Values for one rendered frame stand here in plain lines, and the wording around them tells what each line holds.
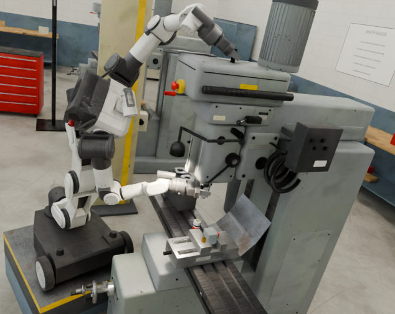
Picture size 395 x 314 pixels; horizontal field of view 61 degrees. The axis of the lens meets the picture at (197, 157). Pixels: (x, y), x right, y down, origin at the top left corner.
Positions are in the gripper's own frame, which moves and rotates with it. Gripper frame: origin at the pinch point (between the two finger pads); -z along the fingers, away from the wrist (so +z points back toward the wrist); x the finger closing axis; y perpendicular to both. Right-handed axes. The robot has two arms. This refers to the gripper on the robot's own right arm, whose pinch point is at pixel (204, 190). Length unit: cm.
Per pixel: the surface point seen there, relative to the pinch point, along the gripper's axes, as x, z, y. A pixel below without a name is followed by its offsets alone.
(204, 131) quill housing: -6.8, 7.2, -34.8
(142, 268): -9, 26, 50
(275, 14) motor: 4, -14, -90
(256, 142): -5.5, -18.6, -32.8
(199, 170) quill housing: -9.5, 6.0, -15.6
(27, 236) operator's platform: 44, 111, 83
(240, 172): -6.8, -14.5, -16.9
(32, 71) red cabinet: 380, 249, 46
